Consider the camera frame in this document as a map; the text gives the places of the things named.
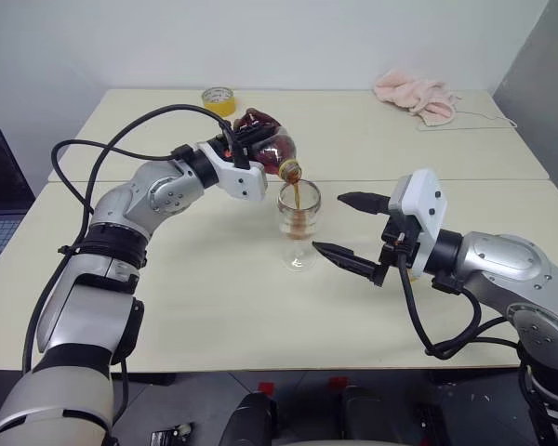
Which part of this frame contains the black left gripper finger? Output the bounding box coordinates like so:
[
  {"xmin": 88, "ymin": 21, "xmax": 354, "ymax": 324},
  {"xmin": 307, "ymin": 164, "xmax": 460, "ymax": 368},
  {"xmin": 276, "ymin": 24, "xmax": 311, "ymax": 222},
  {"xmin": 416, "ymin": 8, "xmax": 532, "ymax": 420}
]
[{"xmin": 234, "ymin": 121, "xmax": 276, "ymax": 144}]

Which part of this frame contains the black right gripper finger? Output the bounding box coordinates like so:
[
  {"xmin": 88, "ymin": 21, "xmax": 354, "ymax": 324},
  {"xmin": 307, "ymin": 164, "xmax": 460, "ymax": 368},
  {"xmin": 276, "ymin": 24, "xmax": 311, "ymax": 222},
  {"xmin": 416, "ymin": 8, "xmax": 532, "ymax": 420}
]
[
  {"xmin": 337, "ymin": 190, "xmax": 392, "ymax": 216},
  {"xmin": 311, "ymin": 240, "xmax": 385, "ymax": 286}
]

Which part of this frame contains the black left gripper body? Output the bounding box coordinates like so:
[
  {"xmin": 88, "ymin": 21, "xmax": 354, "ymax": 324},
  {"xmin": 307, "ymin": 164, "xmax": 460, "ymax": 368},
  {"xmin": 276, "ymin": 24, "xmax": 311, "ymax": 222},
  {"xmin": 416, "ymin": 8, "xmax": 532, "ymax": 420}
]
[{"xmin": 213, "ymin": 125, "xmax": 252, "ymax": 160}]

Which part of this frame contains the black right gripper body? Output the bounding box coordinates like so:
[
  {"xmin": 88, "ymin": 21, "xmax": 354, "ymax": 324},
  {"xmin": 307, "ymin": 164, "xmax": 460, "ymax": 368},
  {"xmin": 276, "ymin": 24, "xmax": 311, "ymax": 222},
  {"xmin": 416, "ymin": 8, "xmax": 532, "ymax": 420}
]
[{"xmin": 374, "ymin": 197, "xmax": 422, "ymax": 285}]

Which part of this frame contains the clear bottle with brown drink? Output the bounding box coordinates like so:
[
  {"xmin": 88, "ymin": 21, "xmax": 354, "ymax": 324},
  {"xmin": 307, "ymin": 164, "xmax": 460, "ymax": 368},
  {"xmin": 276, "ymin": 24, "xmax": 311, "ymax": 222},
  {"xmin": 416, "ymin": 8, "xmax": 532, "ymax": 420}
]
[{"xmin": 232, "ymin": 107, "xmax": 304, "ymax": 183}]

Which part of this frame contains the clear wine glass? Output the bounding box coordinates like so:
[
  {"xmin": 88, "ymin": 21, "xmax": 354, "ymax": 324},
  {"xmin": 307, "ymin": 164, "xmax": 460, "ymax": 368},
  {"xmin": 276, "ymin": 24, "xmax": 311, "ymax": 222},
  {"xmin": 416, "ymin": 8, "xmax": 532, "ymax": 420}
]
[{"xmin": 276, "ymin": 179, "xmax": 323, "ymax": 271}]

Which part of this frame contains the yellow tape roll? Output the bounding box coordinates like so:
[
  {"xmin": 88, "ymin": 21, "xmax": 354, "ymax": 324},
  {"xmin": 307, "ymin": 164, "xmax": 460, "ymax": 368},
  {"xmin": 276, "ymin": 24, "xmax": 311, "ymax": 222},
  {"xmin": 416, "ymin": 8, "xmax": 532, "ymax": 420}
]
[{"xmin": 201, "ymin": 85, "xmax": 237, "ymax": 117}]

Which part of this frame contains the pink towel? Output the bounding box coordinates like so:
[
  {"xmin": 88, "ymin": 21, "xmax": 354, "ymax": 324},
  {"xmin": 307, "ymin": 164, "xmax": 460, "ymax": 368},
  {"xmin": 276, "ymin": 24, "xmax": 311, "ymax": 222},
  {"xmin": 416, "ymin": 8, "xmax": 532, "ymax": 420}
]
[{"xmin": 372, "ymin": 69, "xmax": 462, "ymax": 127}]

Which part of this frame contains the dark rounded shape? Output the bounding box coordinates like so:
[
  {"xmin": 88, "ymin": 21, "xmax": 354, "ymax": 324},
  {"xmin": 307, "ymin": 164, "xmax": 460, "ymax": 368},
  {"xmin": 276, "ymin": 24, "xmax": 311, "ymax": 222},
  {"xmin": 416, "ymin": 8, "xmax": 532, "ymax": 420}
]
[
  {"xmin": 222, "ymin": 392, "xmax": 280, "ymax": 446},
  {"xmin": 341, "ymin": 385, "xmax": 401, "ymax": 446}
]

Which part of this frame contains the dark laptop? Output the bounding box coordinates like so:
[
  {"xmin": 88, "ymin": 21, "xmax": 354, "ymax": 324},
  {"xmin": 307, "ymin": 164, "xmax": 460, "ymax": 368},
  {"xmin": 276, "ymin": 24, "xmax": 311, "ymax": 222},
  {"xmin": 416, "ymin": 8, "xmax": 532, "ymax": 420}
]
[{"xmin": 0, "ymin": 126, "xmax": 35, "ymax": 284}]

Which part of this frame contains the black device with white knob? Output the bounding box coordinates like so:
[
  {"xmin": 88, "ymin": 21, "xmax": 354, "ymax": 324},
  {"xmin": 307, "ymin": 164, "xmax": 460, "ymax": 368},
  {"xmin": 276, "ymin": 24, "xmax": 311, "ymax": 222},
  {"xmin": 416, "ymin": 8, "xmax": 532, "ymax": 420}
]
[{"xmin": 150, "ymin": 421, "xmax": 197, "ymax": 446}]

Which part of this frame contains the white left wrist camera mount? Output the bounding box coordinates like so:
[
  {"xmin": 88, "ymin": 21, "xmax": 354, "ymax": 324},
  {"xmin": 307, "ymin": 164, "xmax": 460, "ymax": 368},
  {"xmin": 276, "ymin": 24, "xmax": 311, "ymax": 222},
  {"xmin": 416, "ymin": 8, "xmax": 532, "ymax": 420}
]
[{"xmin": 195, "ymin": 141, "xmax": 269, "ymax": 202}]

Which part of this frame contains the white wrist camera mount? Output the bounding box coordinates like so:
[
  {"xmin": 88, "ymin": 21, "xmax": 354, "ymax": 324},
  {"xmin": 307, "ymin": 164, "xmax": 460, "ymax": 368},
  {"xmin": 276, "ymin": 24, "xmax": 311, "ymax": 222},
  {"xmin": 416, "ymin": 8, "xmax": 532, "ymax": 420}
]
[
  {"xmin": 389, "ymin": 168, "xmax": 449, "ymax": 284},
  {"xmin": 195, "ymin": 141, "xmax": 269, "ymax": 202}
]

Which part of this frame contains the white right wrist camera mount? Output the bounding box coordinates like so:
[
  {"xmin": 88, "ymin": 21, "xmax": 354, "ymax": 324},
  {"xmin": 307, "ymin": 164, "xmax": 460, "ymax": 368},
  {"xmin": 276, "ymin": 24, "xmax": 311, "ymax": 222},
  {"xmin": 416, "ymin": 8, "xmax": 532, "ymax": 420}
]
[{"xmin": 389, "ymin": 168, "xmax": 449, "ymax": 284}]

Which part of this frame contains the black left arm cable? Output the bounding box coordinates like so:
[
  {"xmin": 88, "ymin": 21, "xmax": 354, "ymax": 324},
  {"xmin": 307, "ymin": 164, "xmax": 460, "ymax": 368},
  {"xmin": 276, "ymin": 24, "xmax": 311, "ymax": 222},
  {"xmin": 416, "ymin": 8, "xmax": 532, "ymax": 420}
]
[{"xmin": 21, "ymin": 104, "xmax": 250, "ymax": 422}]

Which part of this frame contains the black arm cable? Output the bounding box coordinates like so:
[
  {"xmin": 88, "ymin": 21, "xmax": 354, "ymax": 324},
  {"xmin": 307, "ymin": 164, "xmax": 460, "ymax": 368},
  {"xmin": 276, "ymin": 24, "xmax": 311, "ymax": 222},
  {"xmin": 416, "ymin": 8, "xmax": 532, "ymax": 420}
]
[
  {"xmin": 21, "ymin": 104, "xmax": 250, "ymax": 422},
  {"xmin": 396, "ymin": 234, "xmax": 525, "ymax": 361}
]

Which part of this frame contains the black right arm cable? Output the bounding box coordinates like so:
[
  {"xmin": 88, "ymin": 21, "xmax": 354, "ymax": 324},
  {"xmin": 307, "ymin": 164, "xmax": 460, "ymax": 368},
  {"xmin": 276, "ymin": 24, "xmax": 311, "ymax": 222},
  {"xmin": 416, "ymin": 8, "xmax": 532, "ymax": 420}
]
[{"xmin": 396, "ymin": 234, "xmax": 525, "ymax": 361}]

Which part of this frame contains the thin white string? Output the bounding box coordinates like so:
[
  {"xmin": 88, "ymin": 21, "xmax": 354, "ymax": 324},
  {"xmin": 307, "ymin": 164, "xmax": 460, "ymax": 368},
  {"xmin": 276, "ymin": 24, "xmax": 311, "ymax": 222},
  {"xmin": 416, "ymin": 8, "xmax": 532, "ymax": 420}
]
[{"xmin": 417, "ymin": 110, "xmax": 517, "ymax": 132}]

